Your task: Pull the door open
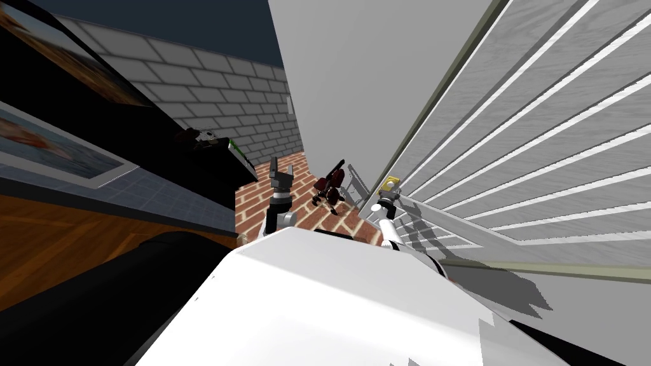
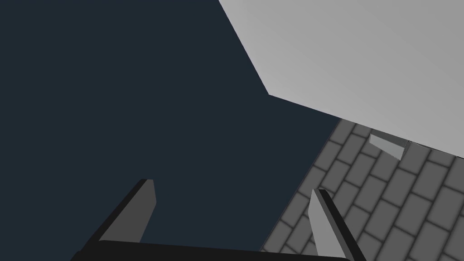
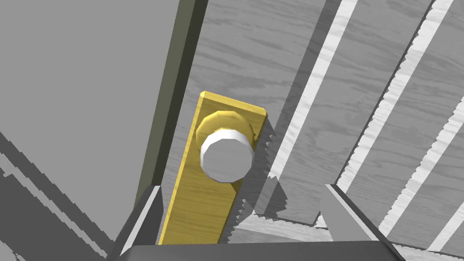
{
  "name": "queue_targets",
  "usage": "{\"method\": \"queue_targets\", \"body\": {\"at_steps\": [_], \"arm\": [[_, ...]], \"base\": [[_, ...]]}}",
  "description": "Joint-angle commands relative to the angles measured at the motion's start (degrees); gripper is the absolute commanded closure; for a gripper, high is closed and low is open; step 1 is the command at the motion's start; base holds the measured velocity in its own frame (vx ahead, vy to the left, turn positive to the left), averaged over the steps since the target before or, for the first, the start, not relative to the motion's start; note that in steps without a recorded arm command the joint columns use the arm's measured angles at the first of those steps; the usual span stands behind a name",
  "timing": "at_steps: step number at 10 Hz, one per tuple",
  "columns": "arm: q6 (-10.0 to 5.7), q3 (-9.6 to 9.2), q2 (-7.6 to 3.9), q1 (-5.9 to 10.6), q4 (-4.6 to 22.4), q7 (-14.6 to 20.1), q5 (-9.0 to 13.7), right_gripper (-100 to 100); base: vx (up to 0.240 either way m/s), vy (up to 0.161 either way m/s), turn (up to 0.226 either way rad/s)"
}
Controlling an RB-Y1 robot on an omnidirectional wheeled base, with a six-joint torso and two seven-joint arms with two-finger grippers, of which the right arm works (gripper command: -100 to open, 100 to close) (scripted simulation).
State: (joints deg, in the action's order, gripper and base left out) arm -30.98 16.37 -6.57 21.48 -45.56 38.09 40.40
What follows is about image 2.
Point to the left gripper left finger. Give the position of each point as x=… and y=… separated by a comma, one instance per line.
x=134, y=217

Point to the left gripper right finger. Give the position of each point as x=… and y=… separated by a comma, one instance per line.
x=328, y=228

